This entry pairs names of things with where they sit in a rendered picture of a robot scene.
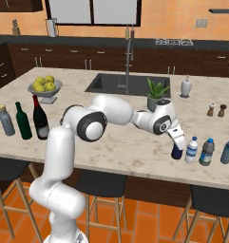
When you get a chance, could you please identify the dark red wine bottle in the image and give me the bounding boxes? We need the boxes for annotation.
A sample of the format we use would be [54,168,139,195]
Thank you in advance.
[31,94,50,140]

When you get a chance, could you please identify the green plant in grey pot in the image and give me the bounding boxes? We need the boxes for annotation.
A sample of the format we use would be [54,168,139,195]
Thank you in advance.
[145,77,171,113]

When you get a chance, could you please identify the dark wooden wall cupboard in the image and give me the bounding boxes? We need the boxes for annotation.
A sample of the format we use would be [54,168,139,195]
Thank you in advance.
[0,0,45,13]

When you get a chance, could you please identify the hob with grey grates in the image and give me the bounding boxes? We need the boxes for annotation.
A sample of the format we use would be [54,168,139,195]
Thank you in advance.
[155,37,194,47]

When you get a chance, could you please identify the blue-grey plastic bottle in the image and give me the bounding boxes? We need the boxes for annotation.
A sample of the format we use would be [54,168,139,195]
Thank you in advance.
[219,136,229,165]

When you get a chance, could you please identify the grey wall socket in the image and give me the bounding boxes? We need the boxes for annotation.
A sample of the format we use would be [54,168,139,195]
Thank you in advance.
[195,18,209,28]

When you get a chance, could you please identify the dark wall shelf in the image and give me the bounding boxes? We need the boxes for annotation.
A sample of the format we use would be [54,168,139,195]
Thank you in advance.
[208,8,229,14]

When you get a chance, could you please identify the white soap dispenser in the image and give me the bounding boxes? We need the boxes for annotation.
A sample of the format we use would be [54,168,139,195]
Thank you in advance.
[180,74,193,99]

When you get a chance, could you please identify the dark grey plastic bottle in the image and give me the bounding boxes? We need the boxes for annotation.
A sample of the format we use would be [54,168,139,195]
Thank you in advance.
[199,138,216,167]

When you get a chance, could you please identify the white plastic bottle blue label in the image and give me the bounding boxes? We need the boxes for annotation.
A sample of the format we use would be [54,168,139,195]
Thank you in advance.
[184,136,199,165]

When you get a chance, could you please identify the brown shaker white cap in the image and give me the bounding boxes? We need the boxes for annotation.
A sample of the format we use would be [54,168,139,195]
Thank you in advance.
[206,103,216,118]

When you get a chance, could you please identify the white jug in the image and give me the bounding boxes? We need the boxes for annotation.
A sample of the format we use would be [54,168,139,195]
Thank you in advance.
[45,17,59,38]

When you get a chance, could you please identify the green glass bottle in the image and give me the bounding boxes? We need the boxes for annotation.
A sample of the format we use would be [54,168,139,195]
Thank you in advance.
[14,101,33,140]

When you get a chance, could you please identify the grey fruit bowl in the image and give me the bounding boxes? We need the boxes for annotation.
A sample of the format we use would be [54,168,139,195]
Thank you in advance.
[27,79,64,105]

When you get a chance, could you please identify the dark wooden cupboard run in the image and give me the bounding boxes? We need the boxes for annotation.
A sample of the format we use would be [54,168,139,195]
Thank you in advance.
[0,34,229,93]

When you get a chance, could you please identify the dark brown pepper mill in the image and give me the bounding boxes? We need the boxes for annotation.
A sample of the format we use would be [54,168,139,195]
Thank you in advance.
[217,103,228,119]

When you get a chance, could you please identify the small grey figurine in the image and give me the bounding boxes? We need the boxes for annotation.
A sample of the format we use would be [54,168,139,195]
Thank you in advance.
[10,18,21,36]

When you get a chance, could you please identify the dark sink basin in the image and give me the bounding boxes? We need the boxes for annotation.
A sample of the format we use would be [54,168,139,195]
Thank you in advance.
[84,72,172,99]

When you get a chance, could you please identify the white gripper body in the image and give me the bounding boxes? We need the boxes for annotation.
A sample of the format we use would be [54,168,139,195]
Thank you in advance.
[167,123,187,152]

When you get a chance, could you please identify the grey glass bottle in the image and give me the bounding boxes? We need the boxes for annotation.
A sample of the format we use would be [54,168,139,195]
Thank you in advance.
[0,103,16,138]

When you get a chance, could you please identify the grey tap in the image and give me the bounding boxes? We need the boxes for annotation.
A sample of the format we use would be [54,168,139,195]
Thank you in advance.
[117,38,135,95]

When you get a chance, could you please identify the black-framed window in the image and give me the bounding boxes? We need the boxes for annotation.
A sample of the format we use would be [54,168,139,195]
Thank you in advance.
[44,0,143,28]

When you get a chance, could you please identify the black stool wooden legs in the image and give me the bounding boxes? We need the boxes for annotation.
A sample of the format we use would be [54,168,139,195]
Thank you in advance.
[0,156,44,243]
[75,169,128,243]
[172,184,229,243]

